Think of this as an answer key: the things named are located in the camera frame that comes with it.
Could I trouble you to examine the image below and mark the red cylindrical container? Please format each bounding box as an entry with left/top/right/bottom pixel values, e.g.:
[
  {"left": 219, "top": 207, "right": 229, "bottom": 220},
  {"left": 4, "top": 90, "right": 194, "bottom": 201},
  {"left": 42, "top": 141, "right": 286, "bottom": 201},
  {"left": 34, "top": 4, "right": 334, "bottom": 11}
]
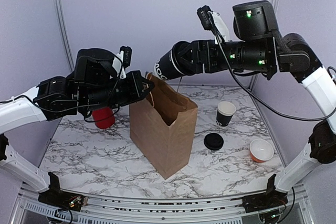
[{"left": 92, "top": 107, "right": 115, "bottom": 129}]

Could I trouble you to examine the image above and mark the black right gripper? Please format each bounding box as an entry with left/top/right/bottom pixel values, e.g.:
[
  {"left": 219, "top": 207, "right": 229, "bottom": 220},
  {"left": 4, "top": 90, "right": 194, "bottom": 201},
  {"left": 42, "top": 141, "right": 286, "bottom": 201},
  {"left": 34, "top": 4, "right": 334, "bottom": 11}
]
[{"left": 178, "top": 38, "right": 275, "bottom": 73}]

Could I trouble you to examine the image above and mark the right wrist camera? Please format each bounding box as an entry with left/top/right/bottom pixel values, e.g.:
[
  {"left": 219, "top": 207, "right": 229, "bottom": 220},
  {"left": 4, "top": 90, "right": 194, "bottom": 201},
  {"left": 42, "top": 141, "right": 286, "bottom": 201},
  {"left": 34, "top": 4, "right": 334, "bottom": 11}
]
[{"left": 196, "top": 0, "right": 279, "bottom": 44}]

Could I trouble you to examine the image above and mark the black paper coffee cup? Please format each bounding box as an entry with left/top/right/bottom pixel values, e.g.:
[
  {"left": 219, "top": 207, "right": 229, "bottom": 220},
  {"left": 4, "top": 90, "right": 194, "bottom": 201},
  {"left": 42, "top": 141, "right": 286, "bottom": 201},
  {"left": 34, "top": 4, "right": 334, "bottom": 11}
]
[
  {"left": 153, "top": 48, "right": 187, "bottom": 81},
  {"left": 216, "top": 101, "right": 236, "bottom": 127}
]

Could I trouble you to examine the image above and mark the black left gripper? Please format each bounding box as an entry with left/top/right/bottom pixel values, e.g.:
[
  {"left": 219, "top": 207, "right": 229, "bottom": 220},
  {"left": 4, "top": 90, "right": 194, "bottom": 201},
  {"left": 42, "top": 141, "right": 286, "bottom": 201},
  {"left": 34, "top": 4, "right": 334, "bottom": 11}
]
[{"left": 82, "top": 69, "right": 155, "bottom": 112}]

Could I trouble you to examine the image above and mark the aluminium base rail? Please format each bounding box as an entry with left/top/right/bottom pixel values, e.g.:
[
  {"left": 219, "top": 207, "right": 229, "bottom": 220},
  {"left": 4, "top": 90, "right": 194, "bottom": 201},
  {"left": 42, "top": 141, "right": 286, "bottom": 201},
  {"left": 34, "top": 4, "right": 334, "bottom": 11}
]
[{"left": 9, "top": 184, "right": 317, "bottom": 223}]

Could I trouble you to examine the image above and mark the black plastic cup lid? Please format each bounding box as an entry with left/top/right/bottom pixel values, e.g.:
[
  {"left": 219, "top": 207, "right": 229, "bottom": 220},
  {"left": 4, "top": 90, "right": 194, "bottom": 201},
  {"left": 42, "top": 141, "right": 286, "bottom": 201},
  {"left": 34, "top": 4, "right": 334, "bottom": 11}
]
[
  {"left": 172, "top": 41, "right": 193, "bottom": 76},
  {"left": 204, "top": 133, "right": 224, "bottom": 151}
]

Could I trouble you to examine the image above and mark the brown cardboard box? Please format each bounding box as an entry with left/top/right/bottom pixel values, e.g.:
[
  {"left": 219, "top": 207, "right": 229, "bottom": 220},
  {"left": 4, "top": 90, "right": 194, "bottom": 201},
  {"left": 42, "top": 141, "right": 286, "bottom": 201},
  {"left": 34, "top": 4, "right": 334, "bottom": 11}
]
[{"left": 129, "top": 73, "right": 198, "bottom": 179}]

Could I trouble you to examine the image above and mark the aluminium frame post left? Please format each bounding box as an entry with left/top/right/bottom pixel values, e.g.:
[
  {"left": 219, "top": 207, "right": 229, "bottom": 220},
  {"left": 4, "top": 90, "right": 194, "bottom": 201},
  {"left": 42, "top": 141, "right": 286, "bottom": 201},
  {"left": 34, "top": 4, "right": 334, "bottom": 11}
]
[{"left": 54, "top": 0, "right": 75, "bottom": 72}]

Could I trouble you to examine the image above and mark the orange white bowl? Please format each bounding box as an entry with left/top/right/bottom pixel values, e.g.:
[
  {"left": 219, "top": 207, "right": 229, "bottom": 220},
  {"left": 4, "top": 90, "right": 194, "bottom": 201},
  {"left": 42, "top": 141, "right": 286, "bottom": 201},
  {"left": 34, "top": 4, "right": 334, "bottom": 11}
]
[{"left": 249, "top": 139, "right": 274, "bottom": 163}]

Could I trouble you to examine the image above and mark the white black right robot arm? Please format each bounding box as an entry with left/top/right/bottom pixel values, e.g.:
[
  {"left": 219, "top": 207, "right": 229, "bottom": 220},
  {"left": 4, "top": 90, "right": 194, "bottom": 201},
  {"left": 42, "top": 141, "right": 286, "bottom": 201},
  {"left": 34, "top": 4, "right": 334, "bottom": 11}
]
[{"left": 167, "top": 71, "right": 322, "bottom": 198}]

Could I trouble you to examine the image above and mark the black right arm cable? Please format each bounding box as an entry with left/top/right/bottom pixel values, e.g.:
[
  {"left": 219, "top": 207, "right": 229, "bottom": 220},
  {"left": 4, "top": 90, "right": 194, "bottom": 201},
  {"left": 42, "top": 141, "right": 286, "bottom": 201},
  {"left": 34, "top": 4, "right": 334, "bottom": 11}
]
[{"left": 207, "top": 11, "right": 336, "bottom": 122}]

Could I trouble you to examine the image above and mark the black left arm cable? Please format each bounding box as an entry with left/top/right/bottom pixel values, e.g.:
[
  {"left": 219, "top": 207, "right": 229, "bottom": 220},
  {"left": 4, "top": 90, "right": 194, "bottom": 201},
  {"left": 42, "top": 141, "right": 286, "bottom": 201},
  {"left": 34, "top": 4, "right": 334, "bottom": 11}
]
[{"left": 0, "top": 56, "right": 127, "bottom": 124}]

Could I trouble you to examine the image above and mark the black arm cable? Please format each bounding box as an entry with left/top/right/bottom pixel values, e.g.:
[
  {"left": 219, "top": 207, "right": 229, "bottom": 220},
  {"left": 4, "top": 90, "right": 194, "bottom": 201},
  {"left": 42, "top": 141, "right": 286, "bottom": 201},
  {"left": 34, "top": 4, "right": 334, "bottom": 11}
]
[
  {"left": 207, "top": 11, "right": 336, "bottom": 122},
  {"left": 0, "top": 56, "right": 127, "bottom": 124}
]

